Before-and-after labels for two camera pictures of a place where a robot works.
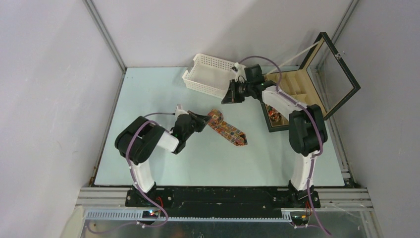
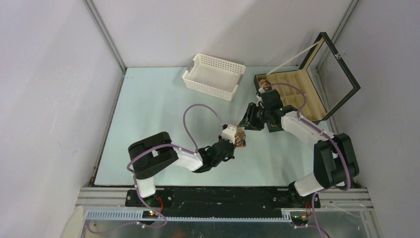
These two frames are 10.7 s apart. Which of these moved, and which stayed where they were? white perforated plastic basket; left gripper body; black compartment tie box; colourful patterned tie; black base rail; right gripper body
Moved: right gripper body; left gripper body; colourful patterned tie
Stayed: white perforated plastic basket; black compartment tie box; black base rail
